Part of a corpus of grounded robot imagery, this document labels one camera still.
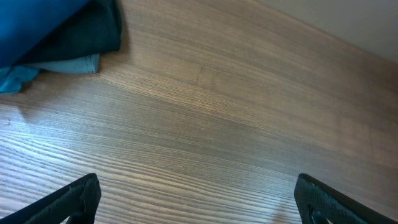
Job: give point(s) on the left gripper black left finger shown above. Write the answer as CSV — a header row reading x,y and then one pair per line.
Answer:
x,y
75,203

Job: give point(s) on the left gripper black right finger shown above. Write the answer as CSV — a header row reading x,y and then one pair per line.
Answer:
x,y
319,203

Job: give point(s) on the blue polo shirt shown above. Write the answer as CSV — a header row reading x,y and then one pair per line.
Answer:
x,y
23,24

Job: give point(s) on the folded grey garment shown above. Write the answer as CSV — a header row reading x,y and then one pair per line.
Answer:
x,y
82,65

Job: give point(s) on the folded black pants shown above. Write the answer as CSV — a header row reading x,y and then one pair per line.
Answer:
x,y
94,29

